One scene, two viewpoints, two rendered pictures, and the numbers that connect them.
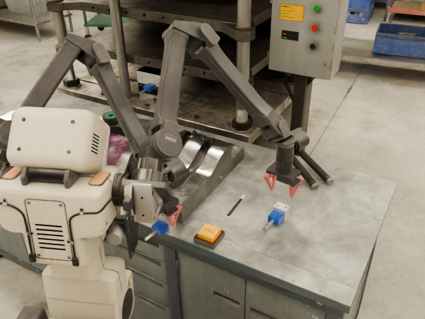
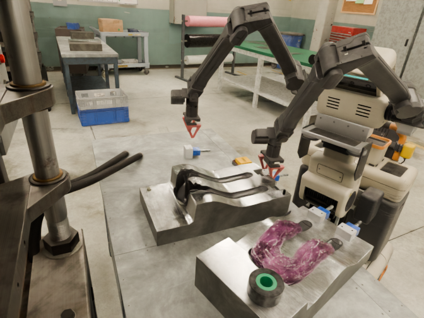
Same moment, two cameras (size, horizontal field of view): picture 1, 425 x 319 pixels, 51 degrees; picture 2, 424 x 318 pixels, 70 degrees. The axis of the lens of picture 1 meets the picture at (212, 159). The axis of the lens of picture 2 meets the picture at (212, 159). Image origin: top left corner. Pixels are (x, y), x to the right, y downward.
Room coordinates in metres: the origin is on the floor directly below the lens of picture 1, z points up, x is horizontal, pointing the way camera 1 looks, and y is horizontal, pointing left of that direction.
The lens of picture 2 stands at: (2.28, 0.61, 1.49)
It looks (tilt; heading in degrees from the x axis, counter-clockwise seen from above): 27 degrees down; 214
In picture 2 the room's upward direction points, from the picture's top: 4 degrees clockwise
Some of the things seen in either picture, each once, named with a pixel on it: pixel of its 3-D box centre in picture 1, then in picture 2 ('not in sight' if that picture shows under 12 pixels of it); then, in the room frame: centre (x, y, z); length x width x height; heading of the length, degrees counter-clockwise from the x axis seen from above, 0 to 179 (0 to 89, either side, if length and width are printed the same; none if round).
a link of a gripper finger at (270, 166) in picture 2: not in sight; (272, 168); (1.21, 0.19, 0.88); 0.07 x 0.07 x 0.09; 53
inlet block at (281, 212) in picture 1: (274, 219); (197, 151); (1.20, -0.21, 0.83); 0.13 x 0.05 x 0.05; 142
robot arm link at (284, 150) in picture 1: (286, 149); (190, 98); (1.24, -0.24, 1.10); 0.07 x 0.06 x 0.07; 135
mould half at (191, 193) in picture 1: (188, 164); (214, 192); (1.50, 0.10, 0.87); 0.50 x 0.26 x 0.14; 150
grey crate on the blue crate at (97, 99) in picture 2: not in sight; (101, 98); (-0.03, -2.77, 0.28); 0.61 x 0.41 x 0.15; 152
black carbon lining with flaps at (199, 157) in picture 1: (183, 156); (220, 182); (1.49, 0.12, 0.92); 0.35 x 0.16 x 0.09; 150
